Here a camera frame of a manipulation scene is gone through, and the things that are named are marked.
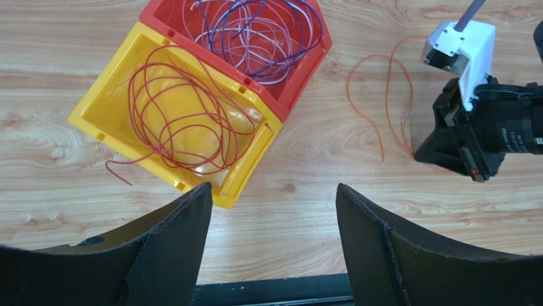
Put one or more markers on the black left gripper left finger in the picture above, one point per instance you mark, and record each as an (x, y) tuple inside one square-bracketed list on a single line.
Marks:
[(152, 260)]

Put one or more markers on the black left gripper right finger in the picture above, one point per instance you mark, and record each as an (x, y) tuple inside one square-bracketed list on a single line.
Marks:
[(393, 261)]

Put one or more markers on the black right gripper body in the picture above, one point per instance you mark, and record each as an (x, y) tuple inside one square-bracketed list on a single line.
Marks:
[(449, 112)]

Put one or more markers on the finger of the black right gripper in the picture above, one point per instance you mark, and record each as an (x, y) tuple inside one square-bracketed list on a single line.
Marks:
[(448, 148)]

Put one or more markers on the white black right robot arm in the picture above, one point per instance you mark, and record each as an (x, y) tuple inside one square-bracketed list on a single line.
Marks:
[(511, 115)]

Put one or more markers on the yellow plastic bin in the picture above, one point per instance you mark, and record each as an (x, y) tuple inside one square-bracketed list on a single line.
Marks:
[(163, 108)]

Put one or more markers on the red plastic bin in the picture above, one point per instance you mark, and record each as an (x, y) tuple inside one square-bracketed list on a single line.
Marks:
[(271, 47)]

